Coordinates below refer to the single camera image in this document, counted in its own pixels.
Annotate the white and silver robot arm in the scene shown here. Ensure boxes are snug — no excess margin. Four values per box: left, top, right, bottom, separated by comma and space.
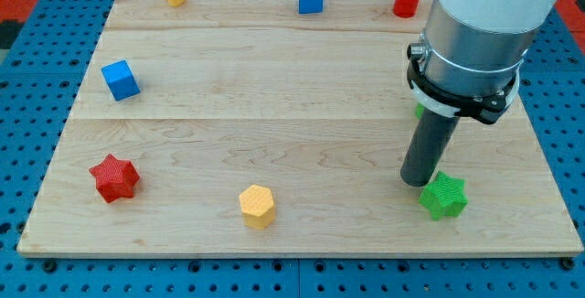
408, 0, 556, 124

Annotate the yellow hexagon block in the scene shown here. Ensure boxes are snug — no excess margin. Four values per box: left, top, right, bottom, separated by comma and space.
239, 185, 276, 229

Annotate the light wooden board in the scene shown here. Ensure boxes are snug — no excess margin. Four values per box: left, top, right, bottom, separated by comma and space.
17, 0, 583, 259

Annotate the green cylinder block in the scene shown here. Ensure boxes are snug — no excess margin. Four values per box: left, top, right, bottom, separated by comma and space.
415, 103, 425, 120

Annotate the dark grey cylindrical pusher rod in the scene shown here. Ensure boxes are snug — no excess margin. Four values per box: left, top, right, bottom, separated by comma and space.
400, 110, 460, 186

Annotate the green star block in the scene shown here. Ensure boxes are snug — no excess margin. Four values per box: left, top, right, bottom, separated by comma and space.
419, 171, 468, 220

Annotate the red cylinder block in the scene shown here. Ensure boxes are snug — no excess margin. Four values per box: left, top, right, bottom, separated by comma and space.
393, 0, 420, 18

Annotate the blue cube block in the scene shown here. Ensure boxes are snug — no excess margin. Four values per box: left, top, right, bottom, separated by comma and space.
101, 59, 140, 101

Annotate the red star block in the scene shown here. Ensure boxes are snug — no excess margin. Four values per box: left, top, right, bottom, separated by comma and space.
89, 154, 140, 203

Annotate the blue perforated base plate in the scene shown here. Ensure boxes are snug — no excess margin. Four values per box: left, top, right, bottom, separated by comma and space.
1, 0, 584, 297

